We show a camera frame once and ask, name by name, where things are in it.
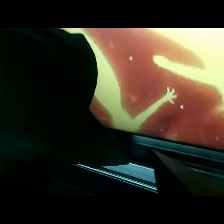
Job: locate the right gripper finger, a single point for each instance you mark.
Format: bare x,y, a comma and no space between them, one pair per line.
176,180

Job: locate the dark green garment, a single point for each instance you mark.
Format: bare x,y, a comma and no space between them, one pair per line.
43,100

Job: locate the silver frame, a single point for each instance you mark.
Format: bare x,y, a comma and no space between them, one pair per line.
126,175

